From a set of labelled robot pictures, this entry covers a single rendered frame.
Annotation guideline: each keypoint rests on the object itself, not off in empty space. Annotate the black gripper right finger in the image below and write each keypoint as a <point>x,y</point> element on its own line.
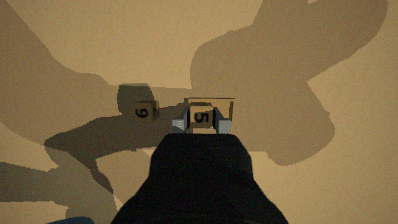
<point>220,124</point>

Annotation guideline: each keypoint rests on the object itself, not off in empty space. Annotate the tan shallow rectangular tray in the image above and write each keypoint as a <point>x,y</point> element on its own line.
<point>225,105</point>

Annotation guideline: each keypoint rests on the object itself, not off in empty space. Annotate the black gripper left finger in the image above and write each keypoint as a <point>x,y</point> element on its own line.
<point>181,124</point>

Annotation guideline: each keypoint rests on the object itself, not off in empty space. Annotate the beige number cube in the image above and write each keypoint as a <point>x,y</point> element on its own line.
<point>145,111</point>
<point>201,115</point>

